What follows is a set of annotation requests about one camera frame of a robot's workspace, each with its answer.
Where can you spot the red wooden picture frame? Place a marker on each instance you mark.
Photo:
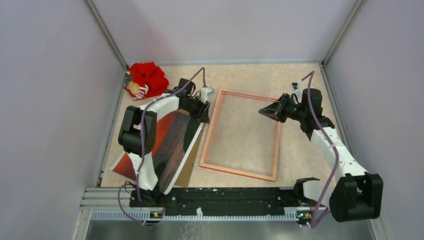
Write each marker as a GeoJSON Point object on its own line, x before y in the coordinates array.
{"type": "Point", "coordinates": [239, 140]}

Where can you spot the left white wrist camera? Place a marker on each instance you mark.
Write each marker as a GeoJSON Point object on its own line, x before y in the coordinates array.
{"type": "Point", "coordinates": [205, 93]}

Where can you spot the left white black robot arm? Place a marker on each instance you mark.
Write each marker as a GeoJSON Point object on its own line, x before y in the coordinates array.
{"type": "Point", "coordinates": [138, 130]}

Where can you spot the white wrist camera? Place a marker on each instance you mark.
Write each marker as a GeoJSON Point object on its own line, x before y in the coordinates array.
{"type": "Point", "coordinates": [205, 93]}
{"type": "Point", "coordinates": [295, 86]}

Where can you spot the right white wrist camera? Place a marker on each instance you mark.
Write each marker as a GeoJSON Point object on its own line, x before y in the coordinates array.
{"type": "Point", "coordinates": [295, 86]}

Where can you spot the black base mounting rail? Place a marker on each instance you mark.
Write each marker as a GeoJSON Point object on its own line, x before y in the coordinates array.
{"type": "Point", "coordinates": [222, 201]}

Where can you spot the sunset landscape photo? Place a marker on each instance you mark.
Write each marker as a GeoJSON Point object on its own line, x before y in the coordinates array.
{"type": "Point", "coordinates": [176, 135]}

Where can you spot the white slotted cable duct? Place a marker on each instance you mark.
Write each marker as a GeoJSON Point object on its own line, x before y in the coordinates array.
{"type": "Point", "coordinates": [147, 215]}

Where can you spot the brown fibreboard backing board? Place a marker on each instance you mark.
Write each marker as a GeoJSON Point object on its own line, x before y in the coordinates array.
{"type": "Point", "coordinates": [193, 159]}

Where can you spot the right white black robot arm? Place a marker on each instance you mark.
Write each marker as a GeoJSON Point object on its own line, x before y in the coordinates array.
{"type": "Point", "coordinates": [350, 193]}

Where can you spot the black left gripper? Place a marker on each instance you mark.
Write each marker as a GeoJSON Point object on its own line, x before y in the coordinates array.
{"type": "Point", "coordinates": [202, 110]}

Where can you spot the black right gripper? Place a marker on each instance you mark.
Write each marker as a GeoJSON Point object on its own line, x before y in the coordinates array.
{"type": "Point", "coordinates": [275, 111]}

